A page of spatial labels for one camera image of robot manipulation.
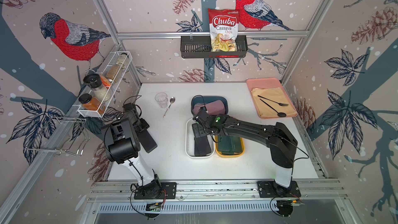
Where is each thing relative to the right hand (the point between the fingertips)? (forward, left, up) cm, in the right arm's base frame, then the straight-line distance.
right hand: (202, 128), depth 86 cm
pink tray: (+47, -43, -9) cm, 65 cm away
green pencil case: (-8, -15, -3) cm, 17 cm away
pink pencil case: (+20, -8, -6) cm, 22 cm away
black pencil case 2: (-5, +32, -7) cm, 34 cm away
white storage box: (-5, +7, -8) cm, 12 cm away
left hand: (+4, +37, -8) cm, 38 cm away
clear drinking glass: (+25, +30, -5) cm, 39 cm away
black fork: (+26, -54, -9) cm, 60 cm away
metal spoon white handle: (+27, +23, -8) cm, 36 cm away
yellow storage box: (-12, -10, -5) cm, 17 cm away
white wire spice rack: (+12, +45, +27) cm, 54 cm away
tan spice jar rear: (+28, +46, +26) cm, 60 cm away
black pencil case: (-9, 0, -5) cm, 10 cm away
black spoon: (+17, -52, -8) cm, 55 cm away
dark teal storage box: (+26, -2, -6) cm, 27 cm away
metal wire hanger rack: (-21, +47, +18) cm, 55 cm away
